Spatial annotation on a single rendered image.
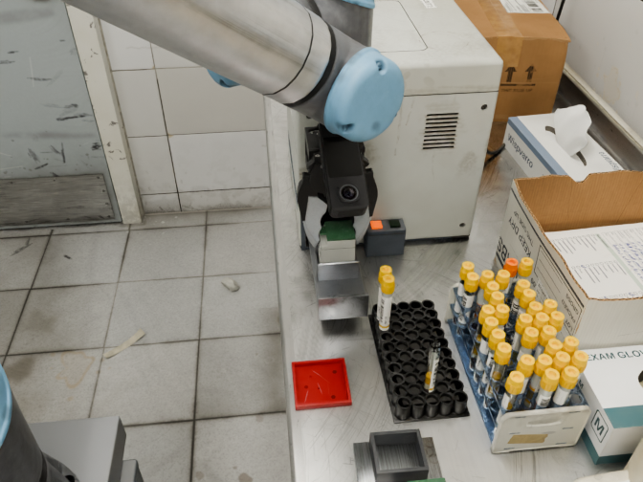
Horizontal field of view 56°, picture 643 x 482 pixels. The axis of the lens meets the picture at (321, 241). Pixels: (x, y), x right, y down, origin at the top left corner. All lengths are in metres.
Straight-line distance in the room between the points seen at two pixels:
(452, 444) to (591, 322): 0.21
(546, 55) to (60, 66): 1.54
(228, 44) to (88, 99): 1.85
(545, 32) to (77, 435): 1.07
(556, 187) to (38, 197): 2.01
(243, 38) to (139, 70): 1.83
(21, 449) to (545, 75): 1.11
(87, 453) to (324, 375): 0.29
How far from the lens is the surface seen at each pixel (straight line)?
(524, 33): 1.30
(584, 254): 0.93
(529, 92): 1.33
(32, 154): 2.44
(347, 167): 0.71
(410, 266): 0.94
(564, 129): 1.19
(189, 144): 2.38
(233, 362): 1.94
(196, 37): 0.43
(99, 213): 2.53
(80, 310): 2.23
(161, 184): 2.49
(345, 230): 0.82
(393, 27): 0.93
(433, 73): 0.83
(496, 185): 1.14
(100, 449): 0.72
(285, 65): 0.47
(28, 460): 0.57
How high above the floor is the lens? 1.50
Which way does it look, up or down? 40 degrees down
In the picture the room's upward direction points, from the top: straight up
